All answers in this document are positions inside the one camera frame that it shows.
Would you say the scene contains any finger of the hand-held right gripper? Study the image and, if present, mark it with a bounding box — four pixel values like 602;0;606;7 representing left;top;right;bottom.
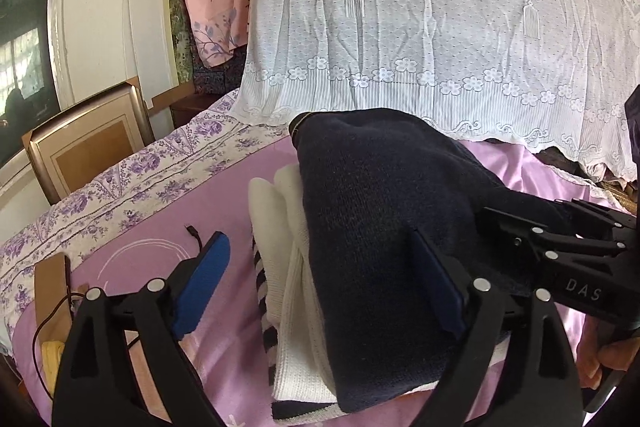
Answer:
561;199;638;234
477;206;627;279

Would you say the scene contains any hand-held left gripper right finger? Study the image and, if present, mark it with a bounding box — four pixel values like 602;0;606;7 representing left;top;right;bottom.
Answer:
412;227;586;427

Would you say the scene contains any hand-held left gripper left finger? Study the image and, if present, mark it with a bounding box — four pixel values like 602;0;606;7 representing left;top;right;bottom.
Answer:
51;231;231;427

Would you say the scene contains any navy knit cardigan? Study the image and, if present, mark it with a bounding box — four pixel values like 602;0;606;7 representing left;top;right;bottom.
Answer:
289;107;581;414

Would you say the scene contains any person's right hand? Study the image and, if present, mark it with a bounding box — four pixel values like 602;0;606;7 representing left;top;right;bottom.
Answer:
575;314;640;390

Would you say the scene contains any woven straw mat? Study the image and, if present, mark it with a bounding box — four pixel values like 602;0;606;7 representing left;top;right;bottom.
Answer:
595;177;640;208

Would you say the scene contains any black-white striped garment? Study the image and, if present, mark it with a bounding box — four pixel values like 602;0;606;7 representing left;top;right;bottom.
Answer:
252;234;346;420

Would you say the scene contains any white knit garment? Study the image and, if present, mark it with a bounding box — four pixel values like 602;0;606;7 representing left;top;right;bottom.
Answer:
247;164;441;405

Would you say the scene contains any purple floral-bordered bedsheet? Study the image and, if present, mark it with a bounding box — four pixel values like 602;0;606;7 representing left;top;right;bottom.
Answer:
0;89;640;427

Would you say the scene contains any brown cardboard piece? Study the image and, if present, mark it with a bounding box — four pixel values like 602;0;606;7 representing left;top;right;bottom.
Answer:
34;252;73;343

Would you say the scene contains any yellow object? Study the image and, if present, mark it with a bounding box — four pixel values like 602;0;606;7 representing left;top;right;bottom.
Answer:
41;341;68;383

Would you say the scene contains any wooden bedside cabinet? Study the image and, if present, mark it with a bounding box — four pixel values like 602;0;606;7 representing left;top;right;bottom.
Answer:
150;77;238;130

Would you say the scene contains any white lace cover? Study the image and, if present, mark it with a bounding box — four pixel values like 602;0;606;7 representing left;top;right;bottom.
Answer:
232;0;640;180

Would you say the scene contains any black cable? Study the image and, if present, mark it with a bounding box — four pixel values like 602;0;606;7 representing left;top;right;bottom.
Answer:
32;223;203;400

